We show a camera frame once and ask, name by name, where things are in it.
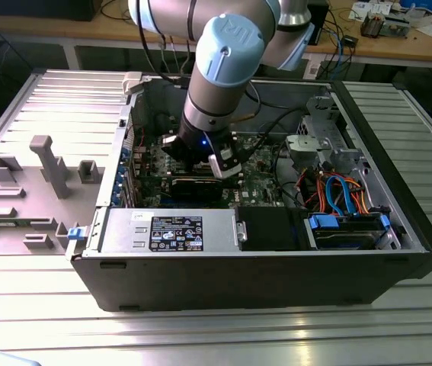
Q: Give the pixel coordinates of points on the blue cardboard box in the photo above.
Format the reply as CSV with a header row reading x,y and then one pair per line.
x,y
429,4

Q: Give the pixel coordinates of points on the hard disk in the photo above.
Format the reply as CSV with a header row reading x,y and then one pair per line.
x,y
345,238

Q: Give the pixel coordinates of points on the copper heat sink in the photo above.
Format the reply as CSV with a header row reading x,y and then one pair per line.
x,y
372,26

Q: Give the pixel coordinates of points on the grey metal drive cage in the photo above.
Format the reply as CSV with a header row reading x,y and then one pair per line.
x,y
307,146

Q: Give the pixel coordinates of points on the grey plastic case latch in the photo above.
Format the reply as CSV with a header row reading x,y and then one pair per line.
x,y
132,82

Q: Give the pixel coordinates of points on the green RAM stick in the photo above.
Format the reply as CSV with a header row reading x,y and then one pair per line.
x,y
4,224

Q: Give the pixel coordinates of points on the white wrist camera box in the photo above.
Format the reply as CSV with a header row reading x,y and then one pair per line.
x,y
226,164

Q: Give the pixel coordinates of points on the grey power supply unit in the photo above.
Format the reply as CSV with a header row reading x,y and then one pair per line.
x,y
124,232

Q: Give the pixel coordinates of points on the black upright box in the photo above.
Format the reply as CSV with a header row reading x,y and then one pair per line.
x,y
322,19

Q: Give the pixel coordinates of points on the silver metal bracket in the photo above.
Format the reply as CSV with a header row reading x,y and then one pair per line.
x,y
241,231

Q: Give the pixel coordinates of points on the graphics card with black shroud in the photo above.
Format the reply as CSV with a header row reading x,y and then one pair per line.
x,y
196,188

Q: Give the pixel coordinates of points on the blue disk carrier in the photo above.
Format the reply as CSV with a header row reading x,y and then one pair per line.
x,y
322,222

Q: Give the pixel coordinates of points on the grey parts rack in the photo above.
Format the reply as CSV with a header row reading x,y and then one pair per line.
x,y
29,213

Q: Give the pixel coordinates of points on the black computer tower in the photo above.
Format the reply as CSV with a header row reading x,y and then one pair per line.
x,y
40,9

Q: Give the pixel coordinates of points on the black plastic shroud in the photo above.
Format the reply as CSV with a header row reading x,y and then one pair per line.
x,y
269,228

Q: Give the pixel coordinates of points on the black rating label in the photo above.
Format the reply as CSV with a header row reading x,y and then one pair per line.
x,y
177,233

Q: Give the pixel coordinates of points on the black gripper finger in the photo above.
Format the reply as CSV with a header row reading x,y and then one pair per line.
x,y
177,152

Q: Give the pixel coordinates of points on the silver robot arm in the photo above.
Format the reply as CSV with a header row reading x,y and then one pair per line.
x,y
231,45

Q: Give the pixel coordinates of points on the grey electronic device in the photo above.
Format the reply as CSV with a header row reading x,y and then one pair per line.
x,y
394,26

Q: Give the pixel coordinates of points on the blue plastic case latch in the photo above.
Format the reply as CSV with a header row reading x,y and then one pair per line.
x,y
76,234

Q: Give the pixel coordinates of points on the black PC case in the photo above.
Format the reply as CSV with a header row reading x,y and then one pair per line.
x,y
238,282

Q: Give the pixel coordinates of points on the wooden workbench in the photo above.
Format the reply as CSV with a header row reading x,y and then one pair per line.
x,y
48,30

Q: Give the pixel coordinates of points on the blue card retainer clip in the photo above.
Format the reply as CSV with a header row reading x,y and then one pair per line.
x,y
119,187
116,200
125,154
122,171

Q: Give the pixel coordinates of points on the green motherboard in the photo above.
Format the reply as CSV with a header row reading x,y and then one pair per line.
x,y
255,183

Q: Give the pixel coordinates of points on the small black adapter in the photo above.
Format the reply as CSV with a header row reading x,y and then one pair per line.
x,y
351,40

